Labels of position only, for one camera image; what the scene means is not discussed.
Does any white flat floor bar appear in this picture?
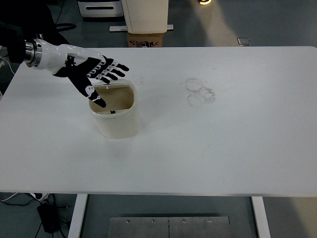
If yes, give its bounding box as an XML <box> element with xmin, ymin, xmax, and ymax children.
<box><xmin>108</xmin><ymin>24</ymin><xmax>174</xmax><ymax>32</ymax></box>

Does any large cream plastic bin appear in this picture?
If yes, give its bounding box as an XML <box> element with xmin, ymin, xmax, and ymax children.
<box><xmin>121</xmin><ymin>0</ymin><xmax>169</xmax><ymax>34</ymax></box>

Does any black floor cable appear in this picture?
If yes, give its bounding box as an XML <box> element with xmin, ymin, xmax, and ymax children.
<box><xmin>0</xmin><ymin>194</ymin><xmax>70</xmax><ymax>238</ymax></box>

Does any black power adapter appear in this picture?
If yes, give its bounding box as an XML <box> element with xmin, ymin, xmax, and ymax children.
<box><xmin>37</xmin><ymin>202</ymin><xmax>63</xmax><ymax>234</ymax></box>

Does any cream trash bin lid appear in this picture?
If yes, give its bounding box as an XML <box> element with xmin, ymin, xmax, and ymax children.
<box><xmin>91</xmin><ymin>78</ymin><xmax>131</xmax><ymax>89</ymax></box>

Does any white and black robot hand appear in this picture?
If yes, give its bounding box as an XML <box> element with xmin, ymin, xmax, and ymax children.
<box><xmin>36</xmin><ymin>39</ymin><xmax>130</xmax><ymax>109</ymax></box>

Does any cream trash bin body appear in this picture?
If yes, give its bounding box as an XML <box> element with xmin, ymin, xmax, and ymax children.
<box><xmin>88</xmin><ymin>83</ymin><xmax>143</xmax><ymax>140</ymax></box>

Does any grey metal plate with screws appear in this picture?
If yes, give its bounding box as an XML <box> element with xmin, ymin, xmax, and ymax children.
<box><xmin>168</xmin><ymin>216</ymin><xmax>231</xmax><ymax>238</ymax></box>
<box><xmin>109</xmin><ymin>216</ymin><xmax>170</xmax><ymax>238</ymax></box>

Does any white table leg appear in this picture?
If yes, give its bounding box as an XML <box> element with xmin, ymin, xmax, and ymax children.
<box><xmin>67</xmin><ymin>194</ymin><xmax>88</xmax><ymax>238</ymax></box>
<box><xmin>251</xmin><ymin>196</ymin><xmax>271</xmax><ymax>238</ymax></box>

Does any white appliance with dark slot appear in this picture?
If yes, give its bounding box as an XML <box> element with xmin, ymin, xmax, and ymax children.
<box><xmin>76</xmin><ymin>0</ymin><xmax>123</xmax><ymax>18</ymax></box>

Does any brown printed cardboard box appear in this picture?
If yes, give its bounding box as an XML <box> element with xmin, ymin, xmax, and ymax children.
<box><xmin>127</xmin><ymin>32</ymin><xmax>164</xmax><ymax>48</ymax></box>

